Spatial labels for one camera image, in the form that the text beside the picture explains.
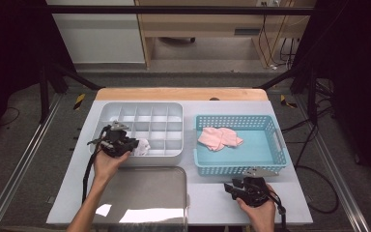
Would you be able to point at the blue perforated plastic basket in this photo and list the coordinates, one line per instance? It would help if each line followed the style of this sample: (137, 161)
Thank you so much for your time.
(238, 170)

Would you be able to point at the black metal stand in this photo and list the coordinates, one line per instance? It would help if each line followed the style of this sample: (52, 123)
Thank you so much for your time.
(312, 96)
(44, 96)

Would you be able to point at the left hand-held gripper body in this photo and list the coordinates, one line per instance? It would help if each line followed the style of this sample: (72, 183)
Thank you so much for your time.
(116, 143)

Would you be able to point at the yellow black striped tape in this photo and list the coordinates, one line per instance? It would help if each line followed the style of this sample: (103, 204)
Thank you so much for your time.
(286, 101)
(79, 101)

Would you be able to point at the translucent grey box lid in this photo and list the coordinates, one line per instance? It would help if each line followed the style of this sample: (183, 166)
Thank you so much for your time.
(148, 187)

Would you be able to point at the wooden desk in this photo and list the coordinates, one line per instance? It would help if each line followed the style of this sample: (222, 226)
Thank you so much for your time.
(206, 24)

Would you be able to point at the aluminium frame rail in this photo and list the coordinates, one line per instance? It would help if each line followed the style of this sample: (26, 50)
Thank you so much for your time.
(347, 193)
(25, 154)

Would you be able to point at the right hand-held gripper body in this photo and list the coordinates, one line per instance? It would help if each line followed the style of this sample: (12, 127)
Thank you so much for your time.
(254, 191)

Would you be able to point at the pink sock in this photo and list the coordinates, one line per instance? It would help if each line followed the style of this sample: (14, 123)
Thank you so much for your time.
(211, 138)
(232, 137)

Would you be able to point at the person's left hand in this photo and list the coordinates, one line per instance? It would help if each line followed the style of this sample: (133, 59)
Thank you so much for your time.
(108, 167)

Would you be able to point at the white divided storage box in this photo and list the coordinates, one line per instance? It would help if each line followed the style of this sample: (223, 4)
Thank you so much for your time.
(161, 160)

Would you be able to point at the black horizontal frame bar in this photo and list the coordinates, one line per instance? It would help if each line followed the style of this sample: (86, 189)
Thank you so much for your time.
(174, 10)

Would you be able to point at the white power strip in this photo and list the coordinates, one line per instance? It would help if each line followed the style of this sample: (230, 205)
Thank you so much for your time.
(272, 2)

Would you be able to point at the black curtain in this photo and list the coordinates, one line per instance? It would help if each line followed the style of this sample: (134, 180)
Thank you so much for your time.
(360, 64)
(13, 48)

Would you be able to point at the person's right hand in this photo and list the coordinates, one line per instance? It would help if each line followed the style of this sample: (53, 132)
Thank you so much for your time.
(262, 217)

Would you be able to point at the pale grey table mat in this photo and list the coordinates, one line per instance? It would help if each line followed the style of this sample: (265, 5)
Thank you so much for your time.
(212, 206)

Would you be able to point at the white cabinet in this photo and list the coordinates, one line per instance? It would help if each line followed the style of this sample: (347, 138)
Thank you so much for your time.
(99, 38)

